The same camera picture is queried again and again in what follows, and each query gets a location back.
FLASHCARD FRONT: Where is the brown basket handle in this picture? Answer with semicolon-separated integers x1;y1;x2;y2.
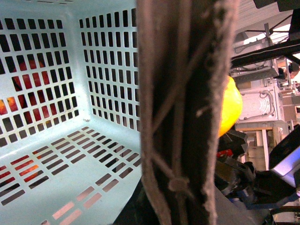
136;0;239;225

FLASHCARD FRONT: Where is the yellow lemon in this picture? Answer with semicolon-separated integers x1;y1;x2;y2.
218;76;243;137

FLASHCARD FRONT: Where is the light blue plastic basket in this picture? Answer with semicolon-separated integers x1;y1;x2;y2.
0;0;141;225

